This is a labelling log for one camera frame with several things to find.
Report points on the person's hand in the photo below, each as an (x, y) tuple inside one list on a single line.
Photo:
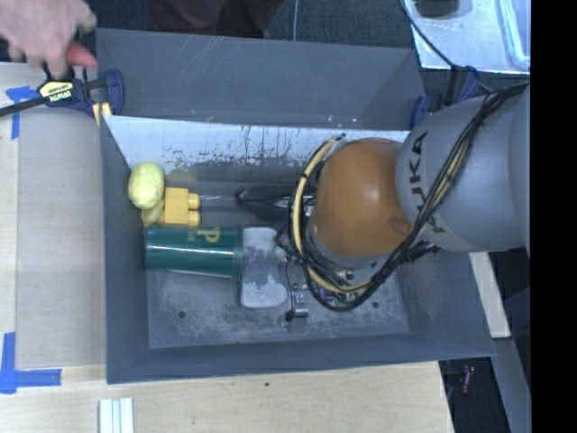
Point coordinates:
[(40, 16)]

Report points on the dark green can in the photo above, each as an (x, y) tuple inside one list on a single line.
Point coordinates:
[(194, 253)]

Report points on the yellow toy brick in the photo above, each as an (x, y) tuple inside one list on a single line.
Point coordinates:
[(178, 205)]

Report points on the small yellow toy fruit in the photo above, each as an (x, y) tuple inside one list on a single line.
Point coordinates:
[(151, 215)]

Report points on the yellow-green toy fruit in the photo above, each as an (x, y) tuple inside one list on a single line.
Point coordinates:
[(145, 184)]

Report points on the grey metal bin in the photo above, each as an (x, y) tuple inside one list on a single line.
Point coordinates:
[(252, 79)]

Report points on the pale wood board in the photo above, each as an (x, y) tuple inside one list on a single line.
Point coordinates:
[(58, 242)]

